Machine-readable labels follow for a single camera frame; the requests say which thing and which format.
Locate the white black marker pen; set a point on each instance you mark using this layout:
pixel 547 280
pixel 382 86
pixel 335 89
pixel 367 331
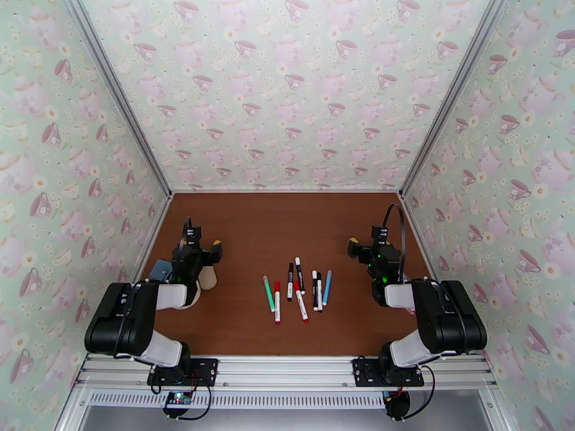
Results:
pixel 299 276
pixel 314 290
pixel 319 293

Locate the green marker pen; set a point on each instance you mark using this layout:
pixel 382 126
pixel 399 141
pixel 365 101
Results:
pixel 269 294

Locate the black whiteboard marker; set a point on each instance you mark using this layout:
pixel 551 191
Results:
pixel 290 281

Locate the red whiteboard marker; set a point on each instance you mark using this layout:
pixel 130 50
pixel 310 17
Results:
pixel 277 304
pixel 301 303

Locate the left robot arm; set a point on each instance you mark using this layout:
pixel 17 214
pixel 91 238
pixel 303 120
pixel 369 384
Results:
pixel 121 322

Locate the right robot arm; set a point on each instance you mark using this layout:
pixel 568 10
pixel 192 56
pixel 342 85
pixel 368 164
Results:
pixel 449 317

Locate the blue marker pen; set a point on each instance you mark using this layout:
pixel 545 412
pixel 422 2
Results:
pixel 327 288

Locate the tan oval insole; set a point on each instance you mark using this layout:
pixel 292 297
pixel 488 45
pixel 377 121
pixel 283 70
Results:
pixel 209 279

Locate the blue wallet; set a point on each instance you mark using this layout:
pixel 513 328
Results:
pixel 159 271

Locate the beige tape roll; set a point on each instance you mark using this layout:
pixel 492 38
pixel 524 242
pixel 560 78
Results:
pixel 193 301

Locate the small circuit board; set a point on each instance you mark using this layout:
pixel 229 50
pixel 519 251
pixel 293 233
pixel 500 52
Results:
pixel 178 399

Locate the black round controller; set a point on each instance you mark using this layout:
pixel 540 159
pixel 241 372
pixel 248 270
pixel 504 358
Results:
pixel 397 405

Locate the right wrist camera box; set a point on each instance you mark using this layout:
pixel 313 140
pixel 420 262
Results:
pixel 379 236

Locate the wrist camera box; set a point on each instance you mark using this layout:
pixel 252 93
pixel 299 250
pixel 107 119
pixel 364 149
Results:
pixel 192 236
pixel 379 236

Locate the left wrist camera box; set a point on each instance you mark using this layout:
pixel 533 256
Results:
pixel 192 236

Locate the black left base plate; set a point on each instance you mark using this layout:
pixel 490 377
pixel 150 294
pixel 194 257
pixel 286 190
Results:
pixel 202 370

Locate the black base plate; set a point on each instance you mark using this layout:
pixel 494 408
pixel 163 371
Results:
pixel 366 371
pixel 202 370

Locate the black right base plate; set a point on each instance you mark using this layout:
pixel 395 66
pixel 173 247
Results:
pixel 366 371

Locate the aluminium mounting rail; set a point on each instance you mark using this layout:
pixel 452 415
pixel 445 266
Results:
pixel 287 369

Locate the aluminium frame post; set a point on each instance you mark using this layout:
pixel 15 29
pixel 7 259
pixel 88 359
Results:
pixel 117 93
pixel 453 97

